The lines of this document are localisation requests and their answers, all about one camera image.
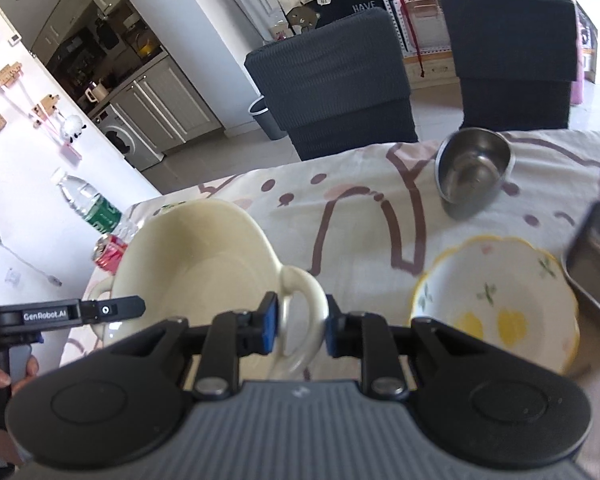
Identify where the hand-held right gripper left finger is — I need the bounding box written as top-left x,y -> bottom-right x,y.
102,291 -> 281,401

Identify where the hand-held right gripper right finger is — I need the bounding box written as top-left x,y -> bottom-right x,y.
325,294 -> 486,401

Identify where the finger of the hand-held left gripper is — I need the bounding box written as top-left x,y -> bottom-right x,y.
80,296 -> 147,323

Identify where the cream bowl with handles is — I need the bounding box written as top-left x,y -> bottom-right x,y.
82,199 -> 328,381

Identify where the square stainless steel tray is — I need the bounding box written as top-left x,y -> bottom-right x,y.
561,201 -> 600,343

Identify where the person's left hand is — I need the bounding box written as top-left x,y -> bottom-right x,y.
0,356 -> 40,397

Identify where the red soda can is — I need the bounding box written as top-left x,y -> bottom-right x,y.
92,234 -> 131,276

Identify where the clear plastic water bottle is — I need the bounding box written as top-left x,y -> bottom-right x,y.
50,167 -> 138,242

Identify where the printed tablecloth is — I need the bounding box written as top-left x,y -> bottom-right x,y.
60,130 -> 600,480

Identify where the washing machine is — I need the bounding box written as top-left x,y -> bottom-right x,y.
97,105 -> 163,171

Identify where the floral yellow-rimmed plate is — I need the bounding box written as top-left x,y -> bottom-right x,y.
410,235 -> 581,376

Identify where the grey trash bin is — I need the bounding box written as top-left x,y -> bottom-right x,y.
248,95 -> 287,141

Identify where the round stainless steel bowl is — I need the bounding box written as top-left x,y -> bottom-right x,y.
434,127 -> 516,221

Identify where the kitchen cabinet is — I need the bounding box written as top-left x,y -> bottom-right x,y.
109,55 -> 224,153

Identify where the dark grey chair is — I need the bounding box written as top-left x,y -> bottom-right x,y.
440,0 -> 578,131
244,7 -> 420,161

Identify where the red hanging leash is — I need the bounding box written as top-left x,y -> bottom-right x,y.
387,0 -> 427,79

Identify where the white cable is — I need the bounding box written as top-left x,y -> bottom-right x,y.
0,215 -> 63,287

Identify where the white sheep wall decoration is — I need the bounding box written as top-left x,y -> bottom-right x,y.
60,115 -> 87,141

